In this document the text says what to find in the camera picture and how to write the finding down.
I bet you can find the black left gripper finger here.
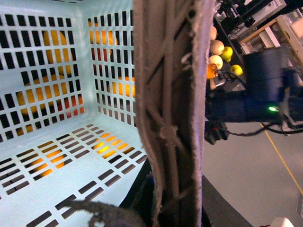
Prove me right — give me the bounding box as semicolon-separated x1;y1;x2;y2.
62;200;146;227

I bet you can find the light blue plastic basket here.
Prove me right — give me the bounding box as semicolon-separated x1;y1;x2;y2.
0;0;147;227

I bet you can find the brown basket handle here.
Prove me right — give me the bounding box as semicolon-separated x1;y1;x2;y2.
133;0;214;227

